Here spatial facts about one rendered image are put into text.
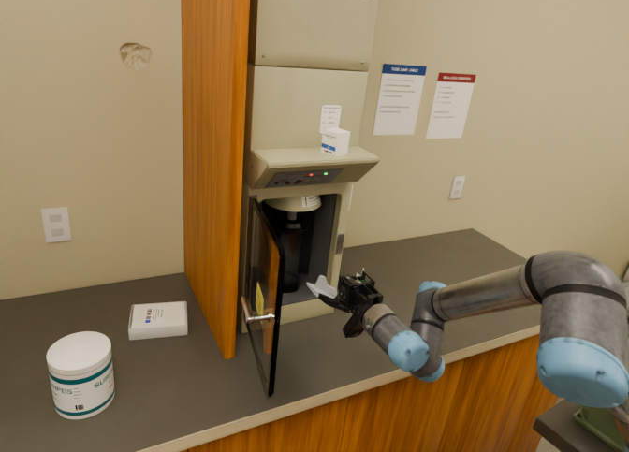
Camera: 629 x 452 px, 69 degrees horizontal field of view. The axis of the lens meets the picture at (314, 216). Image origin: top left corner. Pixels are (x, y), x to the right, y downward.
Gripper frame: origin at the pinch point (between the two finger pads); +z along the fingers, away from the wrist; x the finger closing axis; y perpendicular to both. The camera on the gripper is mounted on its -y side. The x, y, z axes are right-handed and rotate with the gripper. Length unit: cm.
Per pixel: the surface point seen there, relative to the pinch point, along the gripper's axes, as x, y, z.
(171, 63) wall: 29, 47, 59
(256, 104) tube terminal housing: 17.0, 43.0, 16.4
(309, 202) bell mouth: -1.2, 14.7, 19.0
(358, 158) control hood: -7.1, 31.6, 5.5
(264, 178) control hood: 17.0, 26.7, 9.2
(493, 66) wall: -107, 52, 60
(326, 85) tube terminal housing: -2, 48, 17
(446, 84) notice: -83, 44, 60
